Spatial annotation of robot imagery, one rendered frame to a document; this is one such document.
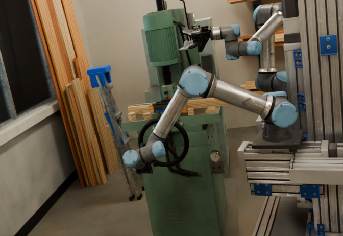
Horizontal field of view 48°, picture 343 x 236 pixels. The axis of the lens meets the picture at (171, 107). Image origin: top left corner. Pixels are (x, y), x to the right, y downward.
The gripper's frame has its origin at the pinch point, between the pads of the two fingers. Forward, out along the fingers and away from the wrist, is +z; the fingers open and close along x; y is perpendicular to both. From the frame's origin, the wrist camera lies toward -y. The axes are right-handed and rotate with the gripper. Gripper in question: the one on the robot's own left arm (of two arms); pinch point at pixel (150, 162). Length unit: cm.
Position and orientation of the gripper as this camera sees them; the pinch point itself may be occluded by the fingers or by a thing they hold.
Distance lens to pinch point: 214.2
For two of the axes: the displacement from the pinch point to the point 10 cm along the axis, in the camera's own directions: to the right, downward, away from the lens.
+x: 9.7, -0.9, -2.1
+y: 0.3, 9.6, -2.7
